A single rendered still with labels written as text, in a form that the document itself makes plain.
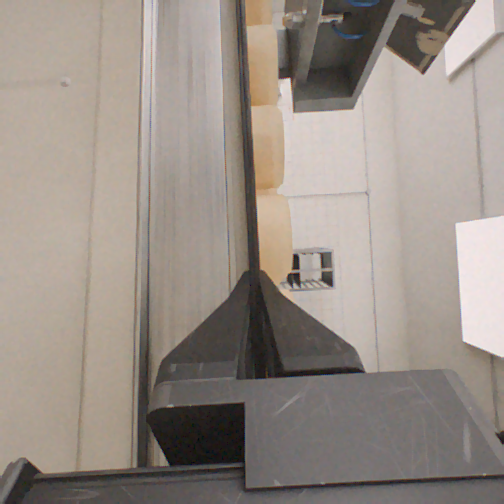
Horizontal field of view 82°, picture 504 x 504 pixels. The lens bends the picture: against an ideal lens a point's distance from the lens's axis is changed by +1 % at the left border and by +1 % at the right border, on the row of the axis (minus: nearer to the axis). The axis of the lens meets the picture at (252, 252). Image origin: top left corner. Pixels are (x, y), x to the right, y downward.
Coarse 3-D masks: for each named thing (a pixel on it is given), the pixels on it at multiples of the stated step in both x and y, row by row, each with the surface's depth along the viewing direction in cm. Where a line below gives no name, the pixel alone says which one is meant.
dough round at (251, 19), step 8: (248, 0) 19; (256, 0) 19; (264, 0) 19; (248, 8) 19; (256, 8) 19; (264, 8) 19; (248, 16) 19; (256, 16) 19; (264, 16) 19; (248, 24) 20; (256, 24) 20; (264, 24) 20
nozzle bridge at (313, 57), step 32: (288, 0) 73; (320, 0) 51; (384, 0) 52; (288, 32) 76; (320, 32) 63; (352, 32) 63; (384, 32) 54; (288, 64) 74; (320, 64) 71; (352, 64) 69; (320, 96) 71; (352, 96) 71
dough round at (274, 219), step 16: (272, 208) 15; (288, 208) 16; (272, 224) 15; (288, 224) 15; (272, 240) 15; (288, 240) 15; (272, 256) 15; (288, 256) 15; (272, 272) 16; (288, 272) 17
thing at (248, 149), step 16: (240, 0) 15; (240, 16) 15; (240, 32) 15; (240, 48) 15; (240, 64) 15; (240, 80) 15; (256, 208) 13; (256, 224) 13; (256, 240) 13; (256, 256) 13; (256, 272) 13; (256, 288) 13; (256, 304) 12; (256, 320) 12; (256, 336) 12; (256, 352) 12; (256, 368) 12
